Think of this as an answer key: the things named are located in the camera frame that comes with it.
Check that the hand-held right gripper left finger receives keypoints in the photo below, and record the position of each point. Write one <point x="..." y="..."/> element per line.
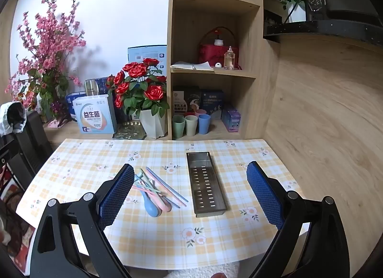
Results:
<point x="118" y="194"/>

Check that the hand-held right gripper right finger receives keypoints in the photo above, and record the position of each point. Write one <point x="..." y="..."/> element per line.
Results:
<point x="264" y="197"/>

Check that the pink chopstick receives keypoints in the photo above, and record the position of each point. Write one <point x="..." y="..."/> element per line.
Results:
<point x="146" y="190"/>

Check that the green chopstick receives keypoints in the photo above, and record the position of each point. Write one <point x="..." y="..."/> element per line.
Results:
<point x="149" y="182"/>

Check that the blue spoon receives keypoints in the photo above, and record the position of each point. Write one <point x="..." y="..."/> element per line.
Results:
<point x="152" y="207"/>

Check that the perforated metal utensil tray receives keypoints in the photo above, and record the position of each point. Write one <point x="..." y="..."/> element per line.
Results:
<point x="206" y="188"/>

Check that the yellow plaid floral tablecloth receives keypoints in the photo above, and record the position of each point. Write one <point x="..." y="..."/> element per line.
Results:
<point x="89" y="158"/>

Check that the white and blue carton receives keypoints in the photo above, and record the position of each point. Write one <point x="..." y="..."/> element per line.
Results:
<point x="92" y="116"/>

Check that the purple box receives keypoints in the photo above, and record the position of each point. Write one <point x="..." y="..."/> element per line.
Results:
<point x="232" y="119"/>

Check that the green cup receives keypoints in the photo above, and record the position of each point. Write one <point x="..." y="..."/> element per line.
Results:
<point x="178" y="128"/>

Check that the blue cup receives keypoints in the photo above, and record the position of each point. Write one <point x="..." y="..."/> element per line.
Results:
<point x="204" y="125"/>

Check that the pink flat box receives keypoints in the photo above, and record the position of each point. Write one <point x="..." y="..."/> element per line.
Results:
<point x="56" y="122"/>

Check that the beige cup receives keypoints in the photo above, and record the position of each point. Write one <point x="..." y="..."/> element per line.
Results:
<point x="191" y="126"/>

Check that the black chair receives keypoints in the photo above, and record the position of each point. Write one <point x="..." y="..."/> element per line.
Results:
<point x="30" y="146"/>

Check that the white fluffy cushion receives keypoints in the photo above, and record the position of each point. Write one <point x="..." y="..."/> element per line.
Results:
<point x="194" y="272"/>

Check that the pink cup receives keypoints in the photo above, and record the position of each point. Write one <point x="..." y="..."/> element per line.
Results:
<point x="201" y="112"/>

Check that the red patterned rug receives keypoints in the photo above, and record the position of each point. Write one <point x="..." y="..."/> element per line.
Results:
<point x="12" y="194"/>

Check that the blue starry box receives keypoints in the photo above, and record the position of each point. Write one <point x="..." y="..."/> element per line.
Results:
<point x="212" y="101"/>

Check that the glass tumbler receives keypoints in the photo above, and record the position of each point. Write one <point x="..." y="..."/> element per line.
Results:
<point x="91" y="87"/>

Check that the red rose plant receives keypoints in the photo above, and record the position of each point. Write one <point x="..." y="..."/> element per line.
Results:
<point x="140" y="86"/>

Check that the dark blue box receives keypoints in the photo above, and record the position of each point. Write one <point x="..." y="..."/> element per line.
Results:
<point x="103" y="84"/>

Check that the white snack box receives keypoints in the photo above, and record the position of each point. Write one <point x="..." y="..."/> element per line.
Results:
<point x="179" y="98"/>

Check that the dark snack box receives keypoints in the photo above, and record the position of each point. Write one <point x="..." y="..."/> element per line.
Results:
<point x="193" y="98"/>

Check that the white and black cloth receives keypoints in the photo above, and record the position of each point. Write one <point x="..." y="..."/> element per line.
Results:
<point x="6" y="122"/>

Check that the clear perfume bottle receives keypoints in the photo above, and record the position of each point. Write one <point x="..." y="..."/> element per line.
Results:
<point x="229" y="60"/>

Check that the blue and white box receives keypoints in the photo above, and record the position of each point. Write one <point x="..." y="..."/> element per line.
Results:
<point x="137" y="53"/>

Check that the white booklet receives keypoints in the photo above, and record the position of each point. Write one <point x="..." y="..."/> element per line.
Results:
<point x="191" y="66"/>

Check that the pink blossom bouquet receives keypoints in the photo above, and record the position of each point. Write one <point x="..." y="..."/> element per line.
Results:
<point x="51" y="56"/>

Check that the red basket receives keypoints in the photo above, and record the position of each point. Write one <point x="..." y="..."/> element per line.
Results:
<point x="209" y="53"/>

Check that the small white jar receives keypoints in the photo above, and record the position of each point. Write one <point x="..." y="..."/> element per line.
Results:
<point x="218" y="42"/>

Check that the wooden shelf unit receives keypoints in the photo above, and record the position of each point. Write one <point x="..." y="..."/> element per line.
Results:
<point x="185" y="32"/>

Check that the black counter ledge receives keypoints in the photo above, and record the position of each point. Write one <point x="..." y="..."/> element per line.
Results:
<point x="314" y="28"/>

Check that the white vase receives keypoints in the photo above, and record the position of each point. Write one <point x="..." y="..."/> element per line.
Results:
<point x="296" y="13"/>

